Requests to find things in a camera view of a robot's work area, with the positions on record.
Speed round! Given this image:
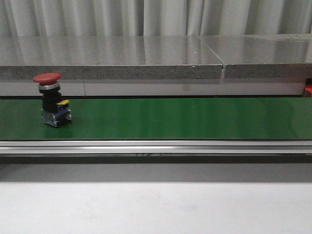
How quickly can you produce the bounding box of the red mushroom push button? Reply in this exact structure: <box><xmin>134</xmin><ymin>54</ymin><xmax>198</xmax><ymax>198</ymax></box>
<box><xmin>33</xmin><ymin>72</ymin><xmax>72</xmax><ymax>127</ymax></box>

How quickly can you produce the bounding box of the green conveyor belt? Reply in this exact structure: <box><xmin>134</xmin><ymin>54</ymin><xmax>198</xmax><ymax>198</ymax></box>
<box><xmin>0</xmin><ymin>97</ymin><xmax>312</xmax><ymax>140</ymax></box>

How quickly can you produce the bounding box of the grey stone counter slab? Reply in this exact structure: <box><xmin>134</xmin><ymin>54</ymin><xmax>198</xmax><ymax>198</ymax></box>
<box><xmin>200</xmin><ymin>34</ymin><xmax>312</xmax><ymax>79</ymax></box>
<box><xmin>0</xmin><ymin>36</ymin><xmax>222</xmax><ymax>80</ymax></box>

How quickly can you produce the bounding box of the grey stone counter slab right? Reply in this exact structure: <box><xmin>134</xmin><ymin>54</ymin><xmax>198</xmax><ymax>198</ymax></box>
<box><xmin>200</xmin><ymin>34</ymin><xmax>312</xmax><ymax>79</ymax></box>

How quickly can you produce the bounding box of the white counter base panel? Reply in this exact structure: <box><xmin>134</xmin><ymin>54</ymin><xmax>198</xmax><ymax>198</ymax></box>
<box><xmin>0</xmin><ymin>78</ymin><xmax>306</xmax><ymax>97</ymax></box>

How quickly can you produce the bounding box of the red object behind counter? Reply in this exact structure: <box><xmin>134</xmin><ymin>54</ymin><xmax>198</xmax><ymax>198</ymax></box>
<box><xmin>303</xmin><ymin>84</ymin><xmax>312</xmax><ymax>98</ymax></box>

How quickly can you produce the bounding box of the grey pleated curtain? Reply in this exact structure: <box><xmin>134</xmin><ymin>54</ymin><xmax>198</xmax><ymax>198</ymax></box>
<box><xmin>0</xmin><ymin>0</ymin><xmax>312</xmax><ymax>36</ymax></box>

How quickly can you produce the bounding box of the aluminium conveyor side rail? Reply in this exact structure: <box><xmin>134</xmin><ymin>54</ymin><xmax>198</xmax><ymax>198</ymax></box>
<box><xmin>0</xmin><ymin>140</ymin><xmax>312</xmax><ymax>155</ymax></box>

